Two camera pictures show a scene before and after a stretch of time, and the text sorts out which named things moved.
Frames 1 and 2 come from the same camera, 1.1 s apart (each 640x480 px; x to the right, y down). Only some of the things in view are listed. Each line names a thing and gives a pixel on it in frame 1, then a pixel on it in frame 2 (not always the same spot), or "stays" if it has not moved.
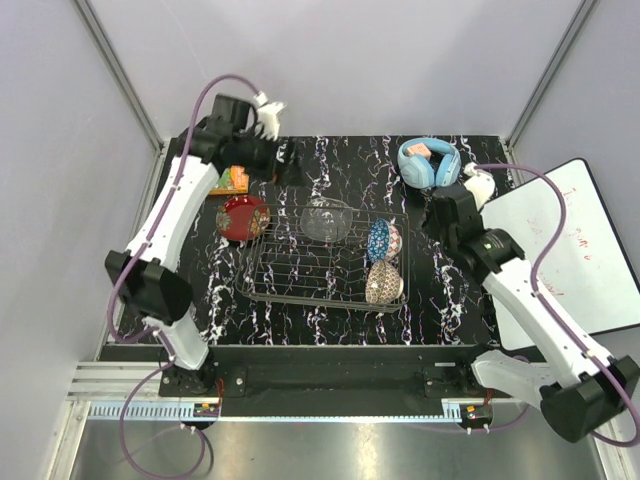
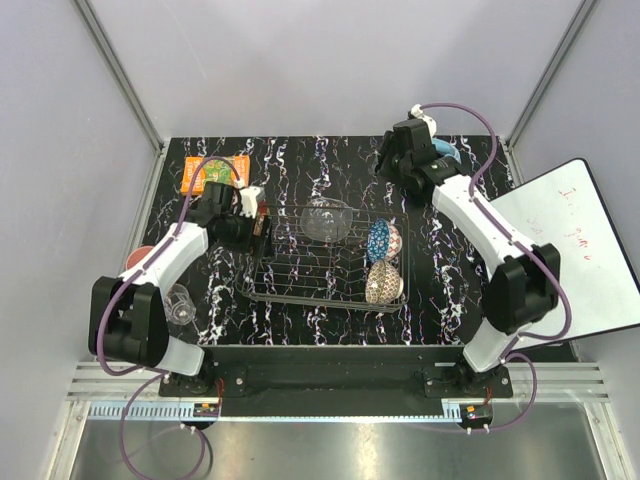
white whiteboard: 584,269 stays
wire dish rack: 327,257 stays
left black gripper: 268,172 → 260,245
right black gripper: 430,216 → 388,148
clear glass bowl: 326,219 stays
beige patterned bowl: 384,283 stays
